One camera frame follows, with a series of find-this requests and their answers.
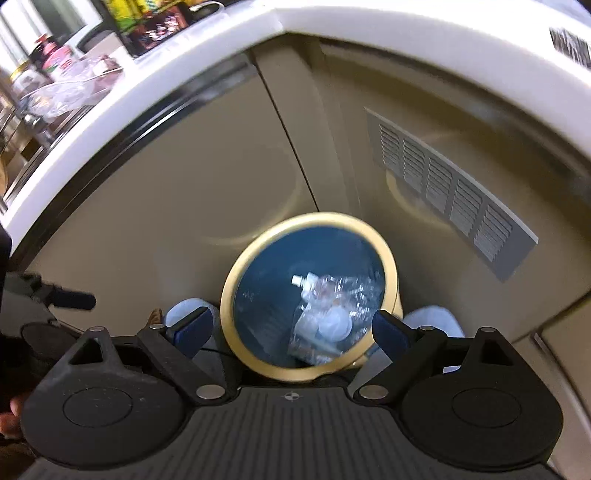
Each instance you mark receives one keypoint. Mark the glass jar gold lid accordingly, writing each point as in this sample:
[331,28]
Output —
[25,81]

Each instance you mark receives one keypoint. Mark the plastic bag of red meat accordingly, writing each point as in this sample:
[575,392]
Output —
[101,78]

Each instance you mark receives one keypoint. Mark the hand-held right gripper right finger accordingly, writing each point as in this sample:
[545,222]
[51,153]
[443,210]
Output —
[390,332]

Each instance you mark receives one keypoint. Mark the person's left hand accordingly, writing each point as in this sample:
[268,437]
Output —
[11,422]

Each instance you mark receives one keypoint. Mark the white round lid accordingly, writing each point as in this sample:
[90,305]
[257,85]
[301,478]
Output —
[334,323]

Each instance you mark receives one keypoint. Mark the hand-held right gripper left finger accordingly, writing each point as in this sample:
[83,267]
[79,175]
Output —
[191,330]

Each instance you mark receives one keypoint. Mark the blue bin with gold rim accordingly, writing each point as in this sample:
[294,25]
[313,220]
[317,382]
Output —
[268,277]

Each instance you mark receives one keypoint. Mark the clear plastic wrapper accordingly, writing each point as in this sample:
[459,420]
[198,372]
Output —
[364,295]

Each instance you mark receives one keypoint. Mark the grey cabinet vent grille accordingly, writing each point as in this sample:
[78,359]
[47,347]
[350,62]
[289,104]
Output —
[438,184]

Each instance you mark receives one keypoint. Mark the black smartphone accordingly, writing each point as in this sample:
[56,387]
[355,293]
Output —
[159,32]

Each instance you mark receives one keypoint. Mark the stainless steel sink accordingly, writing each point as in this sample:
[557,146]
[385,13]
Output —
[27,161]

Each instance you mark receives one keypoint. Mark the pink dish soap bottle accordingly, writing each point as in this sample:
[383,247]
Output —
[62,64]

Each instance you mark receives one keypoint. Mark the clear plastic packet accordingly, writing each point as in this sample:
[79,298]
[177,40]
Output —
[310,288]

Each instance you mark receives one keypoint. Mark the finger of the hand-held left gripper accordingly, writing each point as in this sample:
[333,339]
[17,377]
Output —
[74,299]

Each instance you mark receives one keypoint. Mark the white kitchen appliance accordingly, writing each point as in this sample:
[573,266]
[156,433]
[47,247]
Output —
[106,46]

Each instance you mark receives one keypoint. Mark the window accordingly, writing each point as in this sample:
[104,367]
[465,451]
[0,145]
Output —
[27,23]

